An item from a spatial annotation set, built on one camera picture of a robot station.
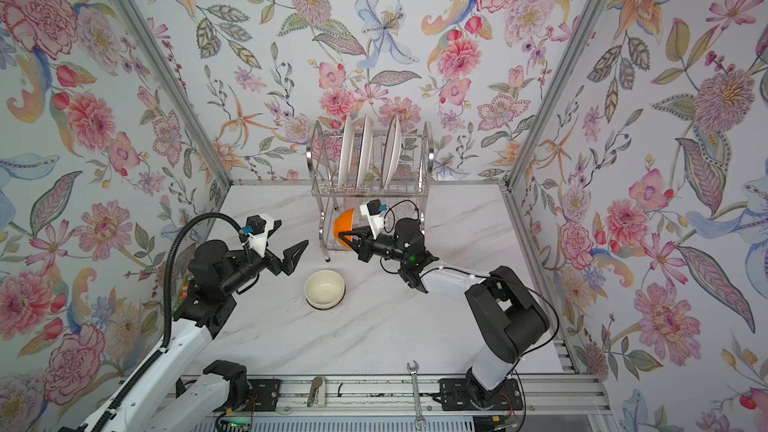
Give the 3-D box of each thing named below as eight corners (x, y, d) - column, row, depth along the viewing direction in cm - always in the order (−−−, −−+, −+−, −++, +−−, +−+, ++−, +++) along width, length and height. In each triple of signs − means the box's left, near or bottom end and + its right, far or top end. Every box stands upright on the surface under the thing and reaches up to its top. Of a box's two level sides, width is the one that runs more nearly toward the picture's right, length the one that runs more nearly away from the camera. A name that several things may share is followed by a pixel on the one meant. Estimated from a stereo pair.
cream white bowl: (306, 314, 89) (301, 304, 83) (312, 282, 95) (307, 270, 90) (344, 314, 89) (342, 304, 83) (347, 282, 95) (345, 270, 90)
